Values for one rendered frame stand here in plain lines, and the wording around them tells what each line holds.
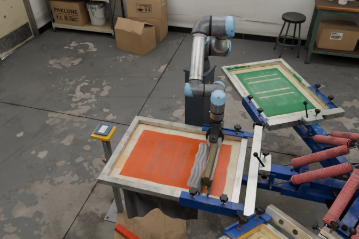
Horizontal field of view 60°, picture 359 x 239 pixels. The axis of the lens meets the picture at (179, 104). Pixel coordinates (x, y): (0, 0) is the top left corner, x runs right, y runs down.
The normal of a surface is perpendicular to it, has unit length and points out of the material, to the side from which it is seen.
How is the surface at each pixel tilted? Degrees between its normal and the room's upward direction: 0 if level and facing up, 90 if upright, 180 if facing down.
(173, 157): 0
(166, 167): 0
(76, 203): 0
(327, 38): 89
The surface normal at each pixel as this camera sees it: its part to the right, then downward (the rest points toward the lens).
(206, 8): -0.27, 0.59
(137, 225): 0.02, -0.80
